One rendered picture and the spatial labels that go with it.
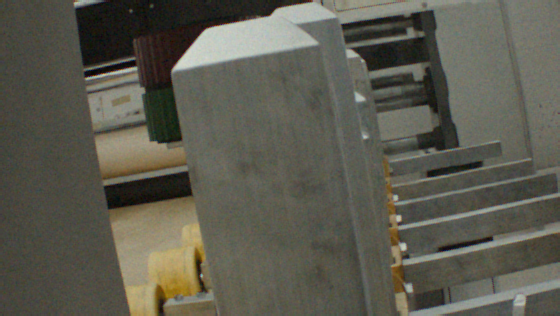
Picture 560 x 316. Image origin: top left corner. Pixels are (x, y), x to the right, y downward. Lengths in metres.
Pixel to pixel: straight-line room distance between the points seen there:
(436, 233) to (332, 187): 1.06
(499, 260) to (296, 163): 0.82
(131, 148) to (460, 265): 2.15
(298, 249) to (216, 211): 0.02
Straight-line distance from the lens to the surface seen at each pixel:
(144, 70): 0.53
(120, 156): 3.16
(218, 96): 0.27
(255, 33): 0.28
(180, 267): 1.33
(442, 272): 1.08
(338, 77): 0.52
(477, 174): 1.83
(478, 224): 1.33
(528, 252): 1.08
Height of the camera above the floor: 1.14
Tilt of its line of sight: 3 degrees down
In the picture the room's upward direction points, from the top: 10 degrees counter-clockwise
